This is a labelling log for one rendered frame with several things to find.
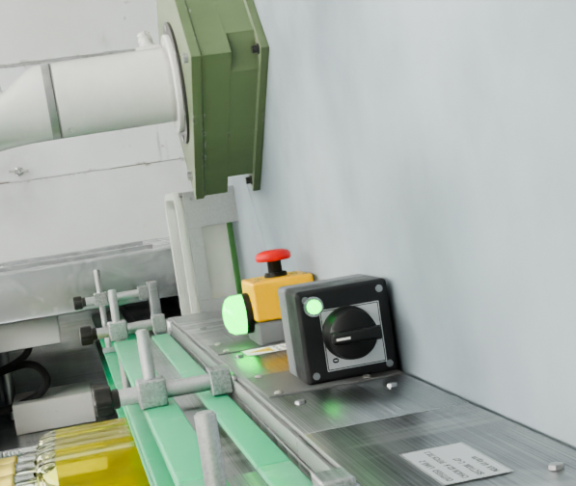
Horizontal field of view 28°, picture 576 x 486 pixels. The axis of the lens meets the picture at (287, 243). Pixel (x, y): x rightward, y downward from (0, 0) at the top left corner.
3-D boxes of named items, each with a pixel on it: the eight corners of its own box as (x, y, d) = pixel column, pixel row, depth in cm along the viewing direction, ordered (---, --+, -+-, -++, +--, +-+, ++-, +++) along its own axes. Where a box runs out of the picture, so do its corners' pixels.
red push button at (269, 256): (256, 282, 128) (251, 252, 128) (289, 276, 129) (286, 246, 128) (261, 283, 124) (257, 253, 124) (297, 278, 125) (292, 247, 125)
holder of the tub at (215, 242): (242, 350, 190) (196, 359, 188) (217, 187, 188) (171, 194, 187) (260, 364, 173) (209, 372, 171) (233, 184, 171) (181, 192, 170)
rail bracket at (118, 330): (175, 392, 169) (91, 408, 167) (157, 281, 168) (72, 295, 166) (178, 395, 166) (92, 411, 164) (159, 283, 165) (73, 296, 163)
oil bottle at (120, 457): (203, 468, 150) (39, 500, 146) (196, 426, 150) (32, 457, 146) (208, 477, 144) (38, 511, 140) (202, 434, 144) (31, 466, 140)
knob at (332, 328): (377, 354, 96) (389, 359, 92) (325, 363, 95) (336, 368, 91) (370, 301, 95) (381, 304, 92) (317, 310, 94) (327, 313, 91)
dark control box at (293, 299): (378, 358, 104) (288, 374, 102) (366, 272, 103) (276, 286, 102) (405, 369, 96) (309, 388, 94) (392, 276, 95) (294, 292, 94)
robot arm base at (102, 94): (167, 76, 156) (54, 94, 153) (161, 0, 147) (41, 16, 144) (189, 151, 146) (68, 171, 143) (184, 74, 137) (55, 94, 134)
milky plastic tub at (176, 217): (234, 319, 189) (182, 328, 188) (214, 186, 188) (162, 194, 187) (252, 330, 172) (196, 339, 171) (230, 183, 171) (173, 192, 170)
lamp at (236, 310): (249, 330, 128) (223, 335, 128) (243, 291, 128) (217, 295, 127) (256, 335, 124) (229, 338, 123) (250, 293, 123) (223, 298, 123)
